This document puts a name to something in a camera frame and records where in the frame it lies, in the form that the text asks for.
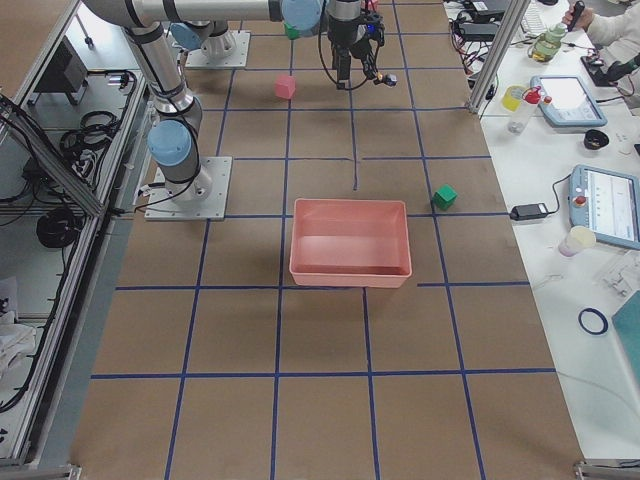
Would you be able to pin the pink cube centre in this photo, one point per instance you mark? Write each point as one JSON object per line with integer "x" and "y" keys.
{"x": 285, "y": 87}

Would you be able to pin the near teach pendant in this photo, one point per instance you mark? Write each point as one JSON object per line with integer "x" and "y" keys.
{"x": 607, "y": 203}

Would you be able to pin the person's hand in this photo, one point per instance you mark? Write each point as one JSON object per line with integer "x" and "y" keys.
{"x": 578, "y": 16}

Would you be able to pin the green cube near bin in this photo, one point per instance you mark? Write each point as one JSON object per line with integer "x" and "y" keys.
{"x": 444, "y": 197}

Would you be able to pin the person's white sleeve forearm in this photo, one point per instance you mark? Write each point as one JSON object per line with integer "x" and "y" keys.
{"x": 618, "y": 36}

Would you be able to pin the black round lens cap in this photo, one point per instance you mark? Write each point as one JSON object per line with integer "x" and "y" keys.
{"x": 595, "y": 139}

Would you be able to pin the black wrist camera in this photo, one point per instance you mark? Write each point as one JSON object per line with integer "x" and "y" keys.
{"x": 374, "y": 28}

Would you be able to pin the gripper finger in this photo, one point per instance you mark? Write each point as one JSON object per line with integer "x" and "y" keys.
{"x": 342, "y": 68}
{"x": 369, "y": 65}

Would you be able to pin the aluminium frame post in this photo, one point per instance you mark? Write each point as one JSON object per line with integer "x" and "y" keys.
{"x": 507, "y": 29}

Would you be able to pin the yellow push button switch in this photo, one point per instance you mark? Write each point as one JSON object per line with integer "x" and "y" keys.
{"x": 389, "y": 80}

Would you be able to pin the clear plastic bottle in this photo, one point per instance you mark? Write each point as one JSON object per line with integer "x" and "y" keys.
{"x": 528, "y": 104}

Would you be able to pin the teal cutting mat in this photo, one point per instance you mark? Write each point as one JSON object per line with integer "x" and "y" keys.
{"x": 626, "y": 323}

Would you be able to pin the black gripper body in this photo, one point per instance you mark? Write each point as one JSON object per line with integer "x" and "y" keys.
{"x": 341, "y": 36}

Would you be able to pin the black power adapter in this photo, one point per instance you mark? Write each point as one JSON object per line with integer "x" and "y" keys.
{"x": 525, "y": 212}

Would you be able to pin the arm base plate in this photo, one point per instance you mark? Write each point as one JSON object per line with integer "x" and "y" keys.
{"x": 196, "y": 60}
{"x": 205, "y": 198}

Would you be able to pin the green cube far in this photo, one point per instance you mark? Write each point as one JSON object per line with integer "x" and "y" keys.
{"x": 291, "y": 32}

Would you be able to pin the yellow tape roll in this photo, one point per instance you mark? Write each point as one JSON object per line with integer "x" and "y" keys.
{"x": 512, "y": 97}

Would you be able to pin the white plastic cup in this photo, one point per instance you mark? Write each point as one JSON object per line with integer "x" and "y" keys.
{"x": 578, "y": 239}

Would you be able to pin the pink plastic bin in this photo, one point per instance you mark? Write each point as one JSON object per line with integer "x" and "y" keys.
{"x": 350, "y": 243}

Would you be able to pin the far teach pendant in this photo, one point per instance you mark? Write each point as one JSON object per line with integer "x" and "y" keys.
{"x": 567, "y": 102}

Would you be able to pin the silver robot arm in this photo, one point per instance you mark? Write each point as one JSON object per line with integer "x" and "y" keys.
{"x": 173, "y": 141}
{"x": 212, "y": 37}

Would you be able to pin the teach pendant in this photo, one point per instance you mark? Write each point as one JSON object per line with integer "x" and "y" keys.
{"x": 607, "y": 203}
{"x": 567, "y": 102}

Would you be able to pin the green glass teapot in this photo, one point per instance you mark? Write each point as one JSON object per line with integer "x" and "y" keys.
{"x": 548, "y": 43}

